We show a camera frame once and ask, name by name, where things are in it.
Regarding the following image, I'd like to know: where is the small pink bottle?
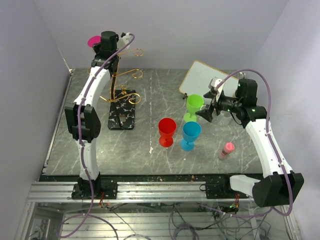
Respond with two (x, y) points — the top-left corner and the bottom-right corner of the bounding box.
(219, 142), (235, 160)

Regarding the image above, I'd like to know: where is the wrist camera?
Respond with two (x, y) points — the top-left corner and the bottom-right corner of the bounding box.
(209, 77), (224, 102)
(117, 32), (131, 50)

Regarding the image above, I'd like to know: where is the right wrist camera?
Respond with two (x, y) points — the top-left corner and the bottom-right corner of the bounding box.
(209, 77), (224, 102)

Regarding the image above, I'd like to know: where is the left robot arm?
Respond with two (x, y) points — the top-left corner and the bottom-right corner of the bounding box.
(64, 31), (119, 200)

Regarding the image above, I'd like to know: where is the red plastic wine glass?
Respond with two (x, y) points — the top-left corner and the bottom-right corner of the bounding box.
(158, 117), (177, 148)

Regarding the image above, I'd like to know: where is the gold wine glass rack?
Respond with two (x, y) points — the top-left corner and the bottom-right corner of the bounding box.
(86, 47), (145, 131)

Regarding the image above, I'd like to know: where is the gold framed whiteboard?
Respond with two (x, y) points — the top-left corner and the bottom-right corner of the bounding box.
(179, 60), (238, 97)

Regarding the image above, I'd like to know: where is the aluminium frame rail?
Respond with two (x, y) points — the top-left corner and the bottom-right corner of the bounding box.
(26, 181), (292, 203)

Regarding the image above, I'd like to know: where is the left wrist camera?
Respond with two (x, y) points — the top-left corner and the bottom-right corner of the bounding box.
(117, 32), (131, 50)

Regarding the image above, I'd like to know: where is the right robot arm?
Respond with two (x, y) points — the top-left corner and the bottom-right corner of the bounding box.
(196, 77), (304, 207)

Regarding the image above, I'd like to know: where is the clear glass cup right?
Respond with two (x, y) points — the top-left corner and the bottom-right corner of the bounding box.
(217, 111), (233, 126)

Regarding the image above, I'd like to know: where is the blue plastic wine glass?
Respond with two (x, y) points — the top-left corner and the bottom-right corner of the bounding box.
(180, 121), (202, 152)

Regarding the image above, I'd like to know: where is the pink plastic wine glass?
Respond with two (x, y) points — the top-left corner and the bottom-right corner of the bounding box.
(87, 35), (101, 48)

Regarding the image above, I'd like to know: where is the green plastic wine glass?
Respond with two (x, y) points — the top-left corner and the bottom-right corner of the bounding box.
(183, 94), (204, 123)

